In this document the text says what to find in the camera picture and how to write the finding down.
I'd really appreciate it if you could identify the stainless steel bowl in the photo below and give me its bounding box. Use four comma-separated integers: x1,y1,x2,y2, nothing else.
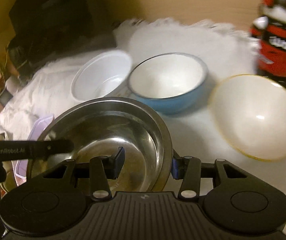
27,97,173,192

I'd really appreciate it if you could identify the blue enamel bowl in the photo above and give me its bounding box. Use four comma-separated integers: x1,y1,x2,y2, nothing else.
127,53,208,115

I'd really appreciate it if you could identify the red rectangular baking dish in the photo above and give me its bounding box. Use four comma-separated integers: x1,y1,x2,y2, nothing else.
12,114,55,186

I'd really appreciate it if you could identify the white floral bowl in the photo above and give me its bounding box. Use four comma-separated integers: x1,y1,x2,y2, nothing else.
70,50,132,102

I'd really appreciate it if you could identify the cream gold-rimmed bowl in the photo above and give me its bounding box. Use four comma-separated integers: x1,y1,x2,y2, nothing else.
208,74,286,161

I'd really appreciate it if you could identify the white towel cloth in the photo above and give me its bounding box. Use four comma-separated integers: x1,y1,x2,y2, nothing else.
0,17,286,240

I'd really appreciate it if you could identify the red panda robot figure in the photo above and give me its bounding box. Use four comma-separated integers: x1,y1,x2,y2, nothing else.
250,0,286,88

